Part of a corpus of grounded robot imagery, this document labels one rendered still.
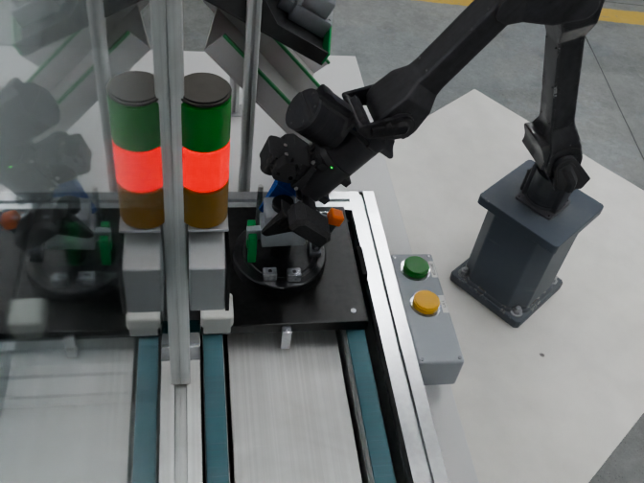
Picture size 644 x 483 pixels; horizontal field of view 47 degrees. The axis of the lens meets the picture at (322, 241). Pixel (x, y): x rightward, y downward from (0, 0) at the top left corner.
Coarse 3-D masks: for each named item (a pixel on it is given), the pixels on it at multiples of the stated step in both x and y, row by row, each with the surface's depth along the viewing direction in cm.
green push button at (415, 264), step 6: (408, 258) 116; (414, 258) 116; (420, 258) 116; (408, 264) 115; (414, 264) 115; (420, 264) 115; (426, 264) 115; (408, 270) 114; (414, 270) 114; (420, 270) 114; (426, 270) 115; (414, 276) 114; (420, 276) 114
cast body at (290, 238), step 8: (264, 200) 105; (272, 200) 103; (280, 200) 103; (288, 200) 103; (264, 208) 104; (272, 208) 104; (280, 208) 102; (264, 216) 104; (272, 216) 103; (264, 224) 105; (248, 232) 106; (256, 232) 106; (288, 232) 105; (264, 240) 105; (272, 240) 106; (280, 240) 106; (288, 240) 106; (296, 240) 106; (304, 240) 106
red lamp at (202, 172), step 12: (228, 144) 69; (192, 156) 68; (204, 156) 68; (216, 156) 69; (228, 156) 71; (192, 168) 69; (204, 168) 69; (216, 168) 70; (228, 168) 72; (192, 180) 70; (204, 180) 70; (216, 180) 71; (204, 192) 71
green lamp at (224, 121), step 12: (192, 108) 64; (204, 108) 64; (216, 108) 65; (228, 108) 66; (192, 120) 65; (204, 120) 65; (216, 120) 66; (228, 120) 67; (192, 132) 66; (204, 132) 66; (216, 132) 67; (228, 132) 68; (192, 144) 67; (204, 144) 67; (216, 144) 68
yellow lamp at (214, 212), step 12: (228, 180) 73; (192, 192) 72; (216, 192) 72; (192, 204) 73; (204, 204) 73; (216, 204) 73; (192, 216) 74; (204, 216) 74; (216, 216) 74; (204, 228) 75
